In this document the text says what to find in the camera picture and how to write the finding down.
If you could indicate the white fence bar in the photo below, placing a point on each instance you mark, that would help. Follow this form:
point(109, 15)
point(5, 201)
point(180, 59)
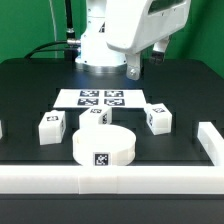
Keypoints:
point(42, 179)
point(212, 142)

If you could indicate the white marker sheet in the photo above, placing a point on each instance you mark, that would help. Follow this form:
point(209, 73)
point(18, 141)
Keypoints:
point(83, 98)

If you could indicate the white right fence bar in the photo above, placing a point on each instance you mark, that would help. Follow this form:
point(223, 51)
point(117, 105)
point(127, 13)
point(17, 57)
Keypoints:
point(212, 142)

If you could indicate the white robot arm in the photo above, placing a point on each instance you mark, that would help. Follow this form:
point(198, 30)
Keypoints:
point(95, 55)

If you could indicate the white object at left edge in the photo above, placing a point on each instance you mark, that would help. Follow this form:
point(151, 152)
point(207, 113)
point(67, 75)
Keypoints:
point(1, 132)

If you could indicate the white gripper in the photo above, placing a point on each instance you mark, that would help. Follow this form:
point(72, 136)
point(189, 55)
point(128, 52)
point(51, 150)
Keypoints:
point(131, 27)

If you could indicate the white front fence bar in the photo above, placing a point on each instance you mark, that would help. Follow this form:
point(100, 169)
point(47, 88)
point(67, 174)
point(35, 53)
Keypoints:
point(42, 179)

